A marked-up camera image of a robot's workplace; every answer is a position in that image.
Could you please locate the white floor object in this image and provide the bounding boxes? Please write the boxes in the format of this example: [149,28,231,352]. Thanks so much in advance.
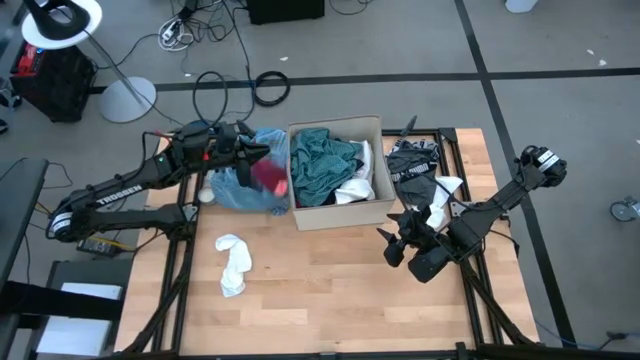
[504,0,540,14]

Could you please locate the black power supply brick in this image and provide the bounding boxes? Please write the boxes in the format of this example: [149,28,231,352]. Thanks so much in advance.
[75,239,121,259]

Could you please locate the plain white cloth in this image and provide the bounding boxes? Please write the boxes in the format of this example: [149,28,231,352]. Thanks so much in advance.
[412,175,465,231]

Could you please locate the blue striped garment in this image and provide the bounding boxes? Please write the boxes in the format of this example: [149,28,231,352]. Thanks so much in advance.
[209,127,291,216]

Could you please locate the teal dotted garment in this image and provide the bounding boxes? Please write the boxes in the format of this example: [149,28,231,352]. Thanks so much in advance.
[289,127,364,209]

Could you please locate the black box on floor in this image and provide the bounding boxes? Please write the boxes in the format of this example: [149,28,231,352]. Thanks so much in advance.
[245,0,326,26]

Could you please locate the black desk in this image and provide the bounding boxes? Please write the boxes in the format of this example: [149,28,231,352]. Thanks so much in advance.
[0,157,50,301]

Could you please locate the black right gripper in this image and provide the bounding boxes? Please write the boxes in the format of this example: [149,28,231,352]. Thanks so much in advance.
[376,205,441,268]

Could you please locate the coiled black cable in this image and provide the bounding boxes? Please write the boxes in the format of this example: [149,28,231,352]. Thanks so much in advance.
[252,70,292,108]

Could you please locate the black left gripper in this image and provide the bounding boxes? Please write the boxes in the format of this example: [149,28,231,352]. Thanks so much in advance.
[214,123,271,189]

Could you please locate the black storage crate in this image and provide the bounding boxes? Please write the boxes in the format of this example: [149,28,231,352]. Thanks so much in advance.
[9,42,97,124]

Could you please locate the white floor lamp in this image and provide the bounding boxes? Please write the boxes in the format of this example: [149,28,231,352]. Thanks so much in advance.
[20,0,158,125]

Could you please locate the white sock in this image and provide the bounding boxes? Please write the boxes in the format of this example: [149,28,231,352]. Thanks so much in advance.
[214,233,254,299]

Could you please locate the open cardboard box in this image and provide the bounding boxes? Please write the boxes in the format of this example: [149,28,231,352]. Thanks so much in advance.
[287,115,396,232]

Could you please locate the grey Puma underwear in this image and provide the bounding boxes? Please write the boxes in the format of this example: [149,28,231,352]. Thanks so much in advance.
[385,139,444,209]

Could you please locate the grey white floor cabinet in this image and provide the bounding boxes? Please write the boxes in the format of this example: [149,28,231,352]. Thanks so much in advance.
[24,259,134,360]

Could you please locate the white power strip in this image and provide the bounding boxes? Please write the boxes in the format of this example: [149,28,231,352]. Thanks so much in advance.
[158,17,195,53]

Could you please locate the black aluminium table frame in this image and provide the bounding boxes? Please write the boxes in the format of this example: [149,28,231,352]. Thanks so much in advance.
[119,127,640,360]

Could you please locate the grey caster wheel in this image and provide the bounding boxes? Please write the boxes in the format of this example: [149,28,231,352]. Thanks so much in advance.
[609,195,640,224]

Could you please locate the red item on crate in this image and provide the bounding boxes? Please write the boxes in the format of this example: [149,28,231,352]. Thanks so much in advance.
[16,43,42,77]

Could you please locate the dark red garment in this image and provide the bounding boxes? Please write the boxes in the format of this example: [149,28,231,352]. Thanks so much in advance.
[251,158,290,197]

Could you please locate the white t-shirt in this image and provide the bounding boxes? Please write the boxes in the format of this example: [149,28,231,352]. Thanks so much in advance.
[333,139,376,205]

